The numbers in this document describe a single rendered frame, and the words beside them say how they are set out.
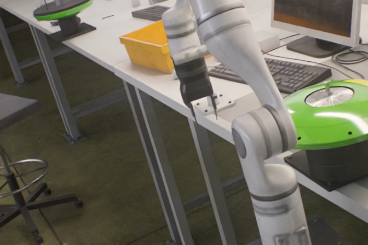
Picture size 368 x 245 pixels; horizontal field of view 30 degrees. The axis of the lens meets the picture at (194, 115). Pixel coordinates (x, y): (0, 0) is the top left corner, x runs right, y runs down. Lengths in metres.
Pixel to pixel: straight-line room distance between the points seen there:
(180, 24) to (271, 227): 0.55
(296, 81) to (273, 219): 0.80
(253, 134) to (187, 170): 2.62
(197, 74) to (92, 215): 2.15
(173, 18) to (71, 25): 1.93
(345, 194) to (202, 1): 0.50
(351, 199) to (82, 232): 2.29
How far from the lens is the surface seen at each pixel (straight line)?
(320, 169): 1.47
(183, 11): 1.58
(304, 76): 2.03
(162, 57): 2.43
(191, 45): 1.60
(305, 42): 2.38
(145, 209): 3.54
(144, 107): 2.74
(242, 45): 1.22
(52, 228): 3.70
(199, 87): 1.64
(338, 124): 1.36
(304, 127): 1.37
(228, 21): 1.22
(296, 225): 1.30
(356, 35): 2.12
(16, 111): 3.48
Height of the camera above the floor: 1.65
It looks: 21 degrees down
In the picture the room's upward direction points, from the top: 15 degrees counter-clockwise
